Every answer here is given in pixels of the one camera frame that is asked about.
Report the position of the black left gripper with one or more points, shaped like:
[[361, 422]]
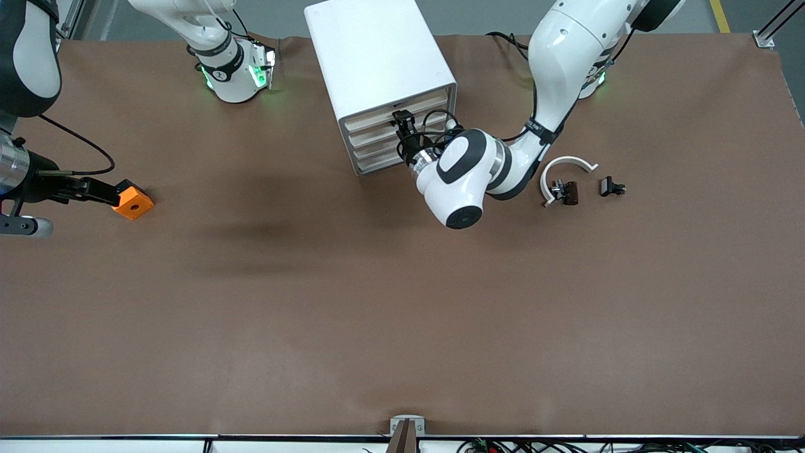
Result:
[[411, 148]]

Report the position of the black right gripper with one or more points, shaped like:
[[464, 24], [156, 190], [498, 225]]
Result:
[[43, 184]]

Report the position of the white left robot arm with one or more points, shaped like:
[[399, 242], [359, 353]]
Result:
[[566, 50]]

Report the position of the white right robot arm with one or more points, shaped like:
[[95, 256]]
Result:
[[229, 75]]

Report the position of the white plain cabinet drawer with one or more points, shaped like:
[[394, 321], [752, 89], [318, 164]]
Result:
[[371, 150], [371, 163], [371, 135]]

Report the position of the white drawer cabinet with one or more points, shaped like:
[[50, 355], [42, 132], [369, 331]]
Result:
[[371, 56]]

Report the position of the orange and black box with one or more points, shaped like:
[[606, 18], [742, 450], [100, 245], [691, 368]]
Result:
[[135, 204]]

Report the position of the brown block with metal clip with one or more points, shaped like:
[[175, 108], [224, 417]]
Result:
[[570, 194]]

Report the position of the brown table mat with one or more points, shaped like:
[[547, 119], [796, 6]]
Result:
[[377, 314]]

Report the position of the small black plastic part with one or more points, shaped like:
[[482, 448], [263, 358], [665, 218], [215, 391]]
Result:
[[609, 186]]

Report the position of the aluminium frame profile with foot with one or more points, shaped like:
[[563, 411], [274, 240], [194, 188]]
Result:
[[74, 19]]

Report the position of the white table edge rail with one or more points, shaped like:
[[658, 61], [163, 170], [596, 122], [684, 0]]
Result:
[[94, 447]]

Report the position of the grey metal bracket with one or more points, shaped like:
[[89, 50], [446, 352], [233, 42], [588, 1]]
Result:
[[396, 425]]

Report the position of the thin aluminium frame profile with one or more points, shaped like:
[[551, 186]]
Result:
[[766, 39]]

